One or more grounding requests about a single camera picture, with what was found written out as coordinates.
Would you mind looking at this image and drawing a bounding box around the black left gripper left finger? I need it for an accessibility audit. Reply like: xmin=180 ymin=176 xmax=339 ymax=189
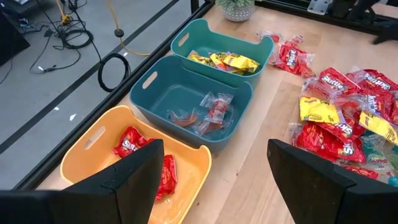
xmin=49 ymin=139 xmax=165 ymax=224

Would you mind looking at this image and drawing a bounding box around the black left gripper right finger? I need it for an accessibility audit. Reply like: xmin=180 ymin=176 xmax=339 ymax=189
xmin=267 ymin=139 xmax=357 ymax=224

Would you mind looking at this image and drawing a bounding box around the red Skittles candy bag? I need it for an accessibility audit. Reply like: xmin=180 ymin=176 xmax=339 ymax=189
xmin=315 ymin=117 xmax=367 ymax=144
xmin=112 ymin=126 xmax=155 ymax=159
xmin=293 ymin=121 xmax=367 ymax=165
xmin=346 ymin=68 xmax=398 ymax=96
xmin=274 ymin=42 xmax=315 ymax=78
xmin=357 ymin=91 xmax=398 ymax=126
xmin=341 ymin=166 xmax=381 ymax=181
xmin=155 ymin=154 xmax=178 ymax=202
xmin=317 ymin=67 xmax=362 ymax=98

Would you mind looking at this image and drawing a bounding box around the blue plastic bin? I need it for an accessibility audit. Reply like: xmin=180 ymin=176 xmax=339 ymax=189
xmin=129 ymin=55 xmax=254 ymax=154

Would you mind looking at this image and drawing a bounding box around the yellow Sour Patch candy bag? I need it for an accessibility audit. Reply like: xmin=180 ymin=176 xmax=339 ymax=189
xmin=358 ymin=110 xmax=398 ymax=146
xmin=222 ymin=53 xmax=261 ymax=74
xmin=209 ymin=52 xmax=229 ymax=71
xmin=187 ymin=50 xmax=218 ymax=68
xmin=298 ymin=95 xmax=342 ymax=124

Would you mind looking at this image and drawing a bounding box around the yellow plastic bin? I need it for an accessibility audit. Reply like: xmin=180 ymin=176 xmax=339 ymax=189
xmin=60 ymin=105 xmax=213 ymax=224

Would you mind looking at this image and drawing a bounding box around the green plastic bin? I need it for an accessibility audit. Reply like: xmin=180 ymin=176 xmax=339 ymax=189
xmin=170 ymin=17 xmax=275 ymax=90

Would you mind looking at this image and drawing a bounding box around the potted artificial green plant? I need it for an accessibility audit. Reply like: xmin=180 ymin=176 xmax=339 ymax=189
xmin=215 ymin=0 xmax=256 ymax=22

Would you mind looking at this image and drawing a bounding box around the black cabinet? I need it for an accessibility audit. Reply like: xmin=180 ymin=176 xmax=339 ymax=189
xmin=0 ymin=12 xmax=31 ymax=67

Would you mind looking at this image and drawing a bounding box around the black floor cable coil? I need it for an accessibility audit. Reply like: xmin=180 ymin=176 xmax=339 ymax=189
xmin=58 ymin=28 xmax=95 ymax=50
xmin=97 ymin=52 xmax=132 ymax=93

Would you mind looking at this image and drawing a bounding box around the long black floor cable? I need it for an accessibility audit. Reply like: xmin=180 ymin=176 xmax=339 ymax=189
xmin=29 ymin=30 xmax=82 ymax=74

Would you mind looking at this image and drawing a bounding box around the silver mount plate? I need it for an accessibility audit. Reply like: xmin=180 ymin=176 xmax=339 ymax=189
xmin=307 ymin=0 xmax=333 ymax=16

